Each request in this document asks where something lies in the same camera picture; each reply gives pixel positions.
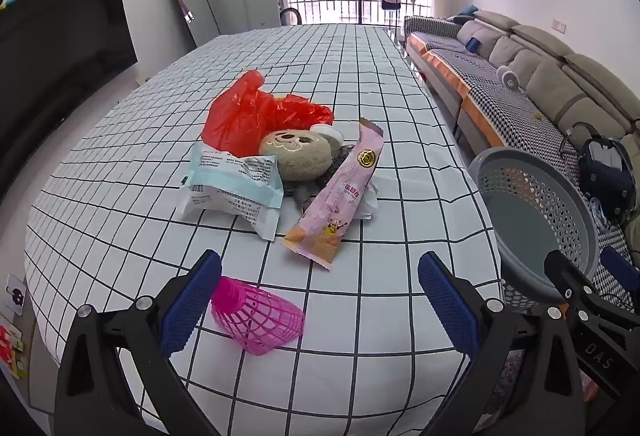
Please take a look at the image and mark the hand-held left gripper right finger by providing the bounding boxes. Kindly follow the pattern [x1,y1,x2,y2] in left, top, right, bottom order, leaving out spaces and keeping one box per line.
[417,251,586,436]

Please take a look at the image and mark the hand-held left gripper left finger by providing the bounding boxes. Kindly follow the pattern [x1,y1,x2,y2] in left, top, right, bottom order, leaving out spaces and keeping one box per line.
[54,250,223,436]

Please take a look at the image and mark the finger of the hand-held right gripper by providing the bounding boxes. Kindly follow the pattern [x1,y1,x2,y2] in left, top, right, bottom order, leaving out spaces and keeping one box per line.
[544,250,608,319]
[600,247,640,294]

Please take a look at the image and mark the grey perforated plastic basket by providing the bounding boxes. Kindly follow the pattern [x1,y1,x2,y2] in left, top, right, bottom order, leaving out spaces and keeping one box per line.
[468,147,600,311]

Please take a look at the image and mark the blue white wipes packet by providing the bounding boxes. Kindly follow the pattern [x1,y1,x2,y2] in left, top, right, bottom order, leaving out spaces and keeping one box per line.
[177,143,284,241]

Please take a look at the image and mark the pink snack wrapper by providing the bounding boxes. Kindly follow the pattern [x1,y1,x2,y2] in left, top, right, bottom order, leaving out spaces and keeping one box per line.
[282,118,384,271]

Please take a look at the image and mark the blue white face mask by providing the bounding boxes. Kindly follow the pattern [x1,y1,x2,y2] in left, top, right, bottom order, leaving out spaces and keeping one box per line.
[589,197,609,233]

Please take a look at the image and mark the dark blue backpack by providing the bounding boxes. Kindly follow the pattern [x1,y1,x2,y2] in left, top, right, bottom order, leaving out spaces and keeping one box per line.
[560,123,640,223]

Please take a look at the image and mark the dark grey patterned pouch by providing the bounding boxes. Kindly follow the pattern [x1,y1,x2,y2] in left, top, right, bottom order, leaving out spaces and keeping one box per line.
[285,143,357,213]

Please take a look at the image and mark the white cat sticker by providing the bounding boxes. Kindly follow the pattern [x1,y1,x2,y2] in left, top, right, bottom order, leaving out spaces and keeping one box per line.
[4,273,27,313]

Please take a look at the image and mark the red sticker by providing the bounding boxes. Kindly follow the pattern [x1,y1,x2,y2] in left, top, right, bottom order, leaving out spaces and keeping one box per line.
[0,325,27,380]

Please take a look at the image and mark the beige round plush toy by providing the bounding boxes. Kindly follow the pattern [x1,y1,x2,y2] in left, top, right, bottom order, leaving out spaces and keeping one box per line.
[258,128,333,181]

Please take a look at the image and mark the grey sofa with checked cover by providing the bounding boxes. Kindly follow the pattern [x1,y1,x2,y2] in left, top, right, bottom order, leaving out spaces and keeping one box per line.
[404,10,640,297]

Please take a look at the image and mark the red plastic bag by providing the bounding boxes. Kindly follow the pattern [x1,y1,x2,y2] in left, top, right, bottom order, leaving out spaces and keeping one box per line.
[202,70,335,157]

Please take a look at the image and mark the small white fan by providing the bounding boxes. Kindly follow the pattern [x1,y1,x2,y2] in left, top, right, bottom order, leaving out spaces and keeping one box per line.
[497,64,522,89]

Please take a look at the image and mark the white round lid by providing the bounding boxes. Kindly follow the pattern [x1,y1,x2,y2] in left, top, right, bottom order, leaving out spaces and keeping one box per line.
[311,124,345,147]

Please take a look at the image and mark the white black checked tablecloth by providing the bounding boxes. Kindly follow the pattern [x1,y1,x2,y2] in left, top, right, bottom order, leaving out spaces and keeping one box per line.
[24,23,503,436]

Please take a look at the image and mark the black television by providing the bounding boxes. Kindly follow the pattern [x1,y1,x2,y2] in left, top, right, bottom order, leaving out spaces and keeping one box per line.
[0,0,139,203]

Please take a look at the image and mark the standing mirror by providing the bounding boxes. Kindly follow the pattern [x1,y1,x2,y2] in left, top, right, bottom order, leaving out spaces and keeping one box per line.
[165,0,221,49]

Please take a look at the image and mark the grey cabinet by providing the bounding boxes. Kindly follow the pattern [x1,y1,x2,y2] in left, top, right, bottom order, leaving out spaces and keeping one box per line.
[242,0,281,34]

